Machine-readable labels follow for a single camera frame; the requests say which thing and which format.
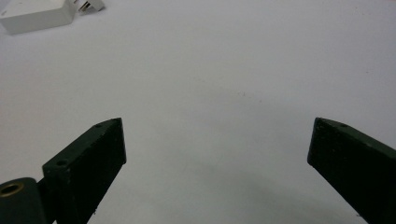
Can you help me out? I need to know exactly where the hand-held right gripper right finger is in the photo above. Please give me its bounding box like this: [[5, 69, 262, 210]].
[[306, 117, 396, 224]]

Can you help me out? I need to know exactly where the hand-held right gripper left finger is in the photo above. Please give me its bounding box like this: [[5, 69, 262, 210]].
[[41, 117, 127, 224]]

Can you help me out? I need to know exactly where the white power strip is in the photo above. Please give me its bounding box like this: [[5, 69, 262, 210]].
[[0, 0, 78, 35]]

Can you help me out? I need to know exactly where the white plug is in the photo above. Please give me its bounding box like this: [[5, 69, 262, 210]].
[[78, 0, 106, 15]]

